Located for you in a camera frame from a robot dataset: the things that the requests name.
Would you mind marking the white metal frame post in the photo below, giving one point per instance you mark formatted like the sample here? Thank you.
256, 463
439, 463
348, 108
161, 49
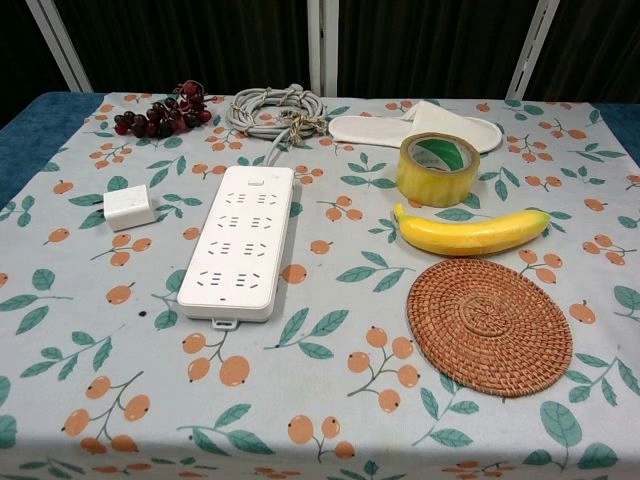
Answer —
320, 45
60, 45
532, 50

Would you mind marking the floral print tablecloth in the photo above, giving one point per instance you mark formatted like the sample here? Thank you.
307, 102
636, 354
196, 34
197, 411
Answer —
320, 400

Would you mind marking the yellow banana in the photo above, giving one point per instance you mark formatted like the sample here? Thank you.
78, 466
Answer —
465, 237

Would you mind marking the black curtain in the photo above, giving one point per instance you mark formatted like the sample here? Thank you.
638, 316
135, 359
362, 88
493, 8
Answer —
200, 40

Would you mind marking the white charger adapter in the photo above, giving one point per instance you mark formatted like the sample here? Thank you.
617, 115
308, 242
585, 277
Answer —
131, 207

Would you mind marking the white power strip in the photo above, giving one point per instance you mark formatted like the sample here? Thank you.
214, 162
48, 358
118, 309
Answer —
235, 260

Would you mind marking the white cloth slipper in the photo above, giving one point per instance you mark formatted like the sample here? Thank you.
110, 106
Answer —
370, 131

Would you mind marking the clear packing tape roll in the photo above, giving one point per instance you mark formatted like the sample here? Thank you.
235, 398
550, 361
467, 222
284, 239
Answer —
435, 182

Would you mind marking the round woven rattan coaster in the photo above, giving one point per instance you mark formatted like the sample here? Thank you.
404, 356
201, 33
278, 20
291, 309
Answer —
490, 325

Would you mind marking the dark red grape bunch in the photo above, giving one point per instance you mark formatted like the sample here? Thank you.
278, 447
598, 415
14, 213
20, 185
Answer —
160, 117

